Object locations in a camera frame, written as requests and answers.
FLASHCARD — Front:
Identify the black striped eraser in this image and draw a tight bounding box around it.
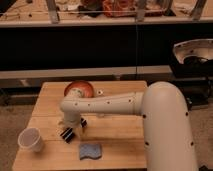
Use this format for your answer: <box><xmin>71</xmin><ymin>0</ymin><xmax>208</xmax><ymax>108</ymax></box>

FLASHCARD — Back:
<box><xmin>60</xmin><ymin>118</ymin><xmax>87</xmax><ymax>143</ymax></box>

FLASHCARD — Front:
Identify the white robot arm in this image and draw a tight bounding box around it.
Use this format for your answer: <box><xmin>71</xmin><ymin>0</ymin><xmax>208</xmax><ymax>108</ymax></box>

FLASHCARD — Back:
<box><xmin>60</xmin><ymin>81</ymin><xmax>199</xmax><ymax>171</ymax></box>

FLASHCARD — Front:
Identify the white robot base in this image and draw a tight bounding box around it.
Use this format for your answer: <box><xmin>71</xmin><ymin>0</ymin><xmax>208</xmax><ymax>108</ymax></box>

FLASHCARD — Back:
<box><xmin>173</xmin><ymin>38</ymin><xmax>213</xmax><ymax>64</ymax></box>

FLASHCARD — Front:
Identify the blue sponge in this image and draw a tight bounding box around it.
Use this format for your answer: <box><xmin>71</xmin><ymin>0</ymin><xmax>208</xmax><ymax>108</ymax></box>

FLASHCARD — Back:
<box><xmin>79</xmin><ymin>143</ymin><xmax>102</xmax><ymax>160</ymax></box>

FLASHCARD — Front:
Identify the wooden folding table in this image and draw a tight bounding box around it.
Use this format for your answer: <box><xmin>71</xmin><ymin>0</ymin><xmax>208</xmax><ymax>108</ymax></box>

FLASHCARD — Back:
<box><xmin>13</xmin><ymin>82</ymin><xmax>146</xmax><ymax>171</ymax></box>

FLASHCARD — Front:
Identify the orange wooden bowl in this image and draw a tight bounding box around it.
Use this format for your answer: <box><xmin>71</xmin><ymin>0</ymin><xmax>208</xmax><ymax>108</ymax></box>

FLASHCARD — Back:
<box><xmin>64</xmin><ymin>80</ymin><xmax>94</xmax><ymax>98</ymax></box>

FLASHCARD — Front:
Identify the clear glass bottle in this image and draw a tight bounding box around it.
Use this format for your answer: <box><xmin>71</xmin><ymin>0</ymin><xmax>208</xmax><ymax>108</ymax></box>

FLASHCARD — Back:
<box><xmin>97</xmin><ymin>90</ymin><xmax>103</xmax><ymax>96</ymax></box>

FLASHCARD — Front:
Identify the orange crate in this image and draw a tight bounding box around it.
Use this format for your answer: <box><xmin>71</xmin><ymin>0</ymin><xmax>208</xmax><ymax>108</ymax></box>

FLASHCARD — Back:
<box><xmin>102</xmin><ymin>0</ymin><xmax>135</xmax><ymax>17</ymax></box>

